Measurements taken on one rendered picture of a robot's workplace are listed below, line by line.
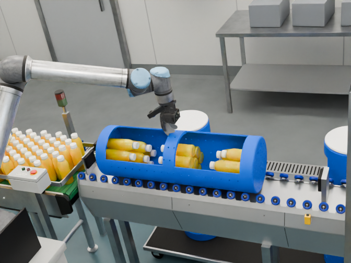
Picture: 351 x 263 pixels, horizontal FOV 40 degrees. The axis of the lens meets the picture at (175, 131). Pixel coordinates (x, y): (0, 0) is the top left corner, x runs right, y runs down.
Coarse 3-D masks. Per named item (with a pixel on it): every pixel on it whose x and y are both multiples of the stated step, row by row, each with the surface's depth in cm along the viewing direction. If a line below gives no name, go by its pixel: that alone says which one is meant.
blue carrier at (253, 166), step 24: (168, 144) 243; (192, 144) 264; (216, 144) 257; (240, 144) 251; (264, 144) 241; (120, 168) 255; (144, 168) 248; (168, 168) 242; (240, 168) 226; (264, 168) 245
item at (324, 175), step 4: (324, 168) 228; (328, 168) 227; (320, 172) 226; (324, 172) 225; (328, 172) 225; (320, 176) 224; (324, 176) 222; (328, 176) 227; (320, 180) 222; (324, 180) 221; (328, 180) 228; (320, 184) 224; (324, 184) 222; (328, 184) 229; (320, 188) 225; (324, 188) 223; (328, 188) 231; (324, 192) 224; (328, 192) 232; (324, 196) 226; (324, 200) 227
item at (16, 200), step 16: (0, 192) 294; (16, 192) 288; (48, 192) 279; (16, 208) 297; (32, 208) 290; (48, 208) 284; (64, 208) 278; (80, 208) 341; (80, 224) 343; (64, 240) 329
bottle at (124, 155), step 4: (108, 152) 263; (112, 152) 262; (116, 152) 261; (120, 152) 260; (124, 152) 259; (128, 152) 260; (108, 156) 262; (112, 156) 261; (116, 156) 260; (120, 156) 259; (124, 156) 259; (128, 156) 259; (120, 160) 260; (124, 160) 259; (128, 160) 260
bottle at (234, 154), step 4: (228, 152) 238; (232, 152) 237; (236, 152) 236; (240, 152) 236; (228, 156) 238; (232, 156) 237; (236, 156) 236; (240, 156) 235; (232, 160) 238; (236, 160) 237
